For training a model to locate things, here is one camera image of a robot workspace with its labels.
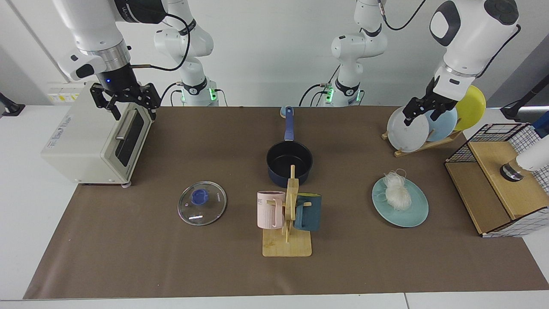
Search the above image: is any pale toaster oven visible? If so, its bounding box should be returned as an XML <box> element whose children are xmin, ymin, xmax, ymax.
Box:
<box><xmin>41</xmin><ymin>82</ymin><xmax>156</xmax><ymax>188</ymax></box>

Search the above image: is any white tube dark end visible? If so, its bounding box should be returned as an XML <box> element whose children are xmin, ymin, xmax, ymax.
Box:
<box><xmin>500</xmin><ymin>137</ymin><xmax>549</xmax><ymax>182</ymax></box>

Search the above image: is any glass lid blue knob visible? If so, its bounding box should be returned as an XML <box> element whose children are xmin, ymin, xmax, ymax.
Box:
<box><xmin>178</xmin><ymin>181</ymin><xmax>227</xmax><ymax>226</ymax></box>

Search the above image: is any white plate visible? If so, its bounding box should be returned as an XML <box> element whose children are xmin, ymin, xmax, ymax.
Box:
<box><xmin>386</xmin><ymin>106</ymin><xmax>431</xmax><ymax>153</ymax></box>

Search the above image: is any wooden mug stand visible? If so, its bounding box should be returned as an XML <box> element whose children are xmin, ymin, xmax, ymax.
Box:
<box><xmin>262</xmin><ymin>165</ymin><xmax>313</xmax><ymax>258</ymax></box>

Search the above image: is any pink mug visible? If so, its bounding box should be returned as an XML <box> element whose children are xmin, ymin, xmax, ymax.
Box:
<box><xmin>256</xmin><ymin>191</ymin><xmax>286</xmax><ymax>230</ymax></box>

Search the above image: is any yellow plate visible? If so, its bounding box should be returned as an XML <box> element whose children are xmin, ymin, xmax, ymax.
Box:
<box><xmin>452</xmin><ymin>85</ymin><xmax>487</xmax><ymax>131</ymax></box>

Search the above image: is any wire basket wooden floor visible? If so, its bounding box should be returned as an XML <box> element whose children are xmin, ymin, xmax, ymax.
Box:
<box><xmin>444</xmin><ymin>123</ymin><xmax>549</xmax><ymax>238</ymax></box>

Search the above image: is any wooden plate rack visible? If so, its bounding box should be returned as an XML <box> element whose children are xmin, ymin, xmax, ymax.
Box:
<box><xmin>381</xmin><ymin>130</ymin><xmax>464</xmax><ymax>158</ymax></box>

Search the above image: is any teal plate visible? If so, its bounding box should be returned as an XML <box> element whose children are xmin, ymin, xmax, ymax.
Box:
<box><xmin>371</xmin><ymin>176</ymin><xmax>429</xmax><ymax>228</ymax></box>

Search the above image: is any white wall socket strip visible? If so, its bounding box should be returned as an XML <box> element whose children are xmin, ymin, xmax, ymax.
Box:
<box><xmin>46</xmin><ymin>82</ymin><xmax>86</xmax><ymax>104</ymax></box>

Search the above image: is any white vermicelli bundle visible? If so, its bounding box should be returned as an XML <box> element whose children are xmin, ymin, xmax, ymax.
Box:
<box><xmin>377</xmin><ymin>169</ymin><xmax>413</xmax><ymax>212</ymax></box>

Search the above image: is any black mount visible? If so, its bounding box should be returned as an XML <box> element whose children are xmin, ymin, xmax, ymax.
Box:
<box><xmin>500</xmin><ymin>74</ymin><xmax>549</xmax><ymax>121</ymax></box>
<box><xmin>0</xmin><ymin>92</ymin><xmax>25</xmax><ymax>117</ymax></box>

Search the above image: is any dark blue pot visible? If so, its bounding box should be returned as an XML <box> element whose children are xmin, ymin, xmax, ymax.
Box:
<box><xmin>266</xmin><ymin>106</ymin><xmax>314</xmax><ymax>188</ymax></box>

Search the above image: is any brown table cloth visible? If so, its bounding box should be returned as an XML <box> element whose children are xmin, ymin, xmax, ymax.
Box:
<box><xmin>23</xmin><ymin>106</ymin><xmax>549</xmax><ymax>300</ymax></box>

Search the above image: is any dark teal mug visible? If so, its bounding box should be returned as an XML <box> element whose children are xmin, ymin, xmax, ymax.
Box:
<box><xmin>294</xmin><ymin>193</ymin><xmax>322</xmax><ymax>232</ymax></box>

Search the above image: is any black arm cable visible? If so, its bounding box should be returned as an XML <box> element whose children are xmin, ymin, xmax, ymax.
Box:
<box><xmin>377</xmin><ymin>0</ymin><xmax>522</xmax><ymax>79</ymax></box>
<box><xmin>129</xmin><ymin>13</ymin><xmax>191</xmax><ymax>72</ymax></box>

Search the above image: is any black base cable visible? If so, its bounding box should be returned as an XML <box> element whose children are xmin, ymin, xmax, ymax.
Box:
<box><xmin>299</xmin><ymin>64</ymin><xmax>341</xmax><ymax>106</ymax></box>
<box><xmin>160</xmin><ymin>82</ymin><xmax>186</xmax><ymax>106</ymax></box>

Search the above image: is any light blue plate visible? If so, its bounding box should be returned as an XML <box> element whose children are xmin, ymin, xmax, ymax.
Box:
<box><xmin>425</xmin><ymin>107</ymin><xmax>458</xmax><ymax>142</ymax></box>

